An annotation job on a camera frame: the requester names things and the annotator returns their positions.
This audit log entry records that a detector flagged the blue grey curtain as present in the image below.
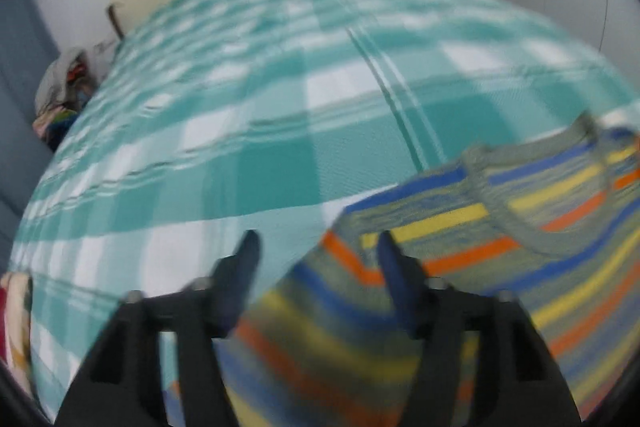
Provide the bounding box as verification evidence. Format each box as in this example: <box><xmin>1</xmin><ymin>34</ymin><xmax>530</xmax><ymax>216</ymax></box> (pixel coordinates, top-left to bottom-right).
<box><xmin>1</xmin><ymin>0</ymin><xmax>58</xmax><ymax>271</ymax></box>

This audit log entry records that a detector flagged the red and cream folded cloth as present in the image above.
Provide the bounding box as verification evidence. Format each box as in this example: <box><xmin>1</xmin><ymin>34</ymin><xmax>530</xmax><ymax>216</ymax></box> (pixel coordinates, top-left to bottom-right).
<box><xmin>1</xmin><ymin>272</ymin><xmax>35</xmax><ymax>399</ymax></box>

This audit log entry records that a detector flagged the clothes pile beside bed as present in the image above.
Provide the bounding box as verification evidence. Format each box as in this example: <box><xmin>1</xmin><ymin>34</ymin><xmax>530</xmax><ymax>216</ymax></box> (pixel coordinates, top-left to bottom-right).
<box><xmin>32</xmin><ymin>48</ymin><xmax>99</xmax><ymax>152</ymax></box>

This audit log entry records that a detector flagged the multicolour striped knit sweater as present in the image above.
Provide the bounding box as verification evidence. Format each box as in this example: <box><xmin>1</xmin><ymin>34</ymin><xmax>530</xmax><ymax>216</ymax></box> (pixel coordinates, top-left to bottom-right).
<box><xmin>218</xmin><ymin>113</ymin><xmax>639</xmax><ymax>426</ymax></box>

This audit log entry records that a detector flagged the teal white plaid bedspread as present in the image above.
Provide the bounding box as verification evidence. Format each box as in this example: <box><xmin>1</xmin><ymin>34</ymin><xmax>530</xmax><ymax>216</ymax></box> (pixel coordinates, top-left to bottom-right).
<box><xmin>10</xmin><ymin>0</ymin><xmax>639</xmax><ymax>416</ymax></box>

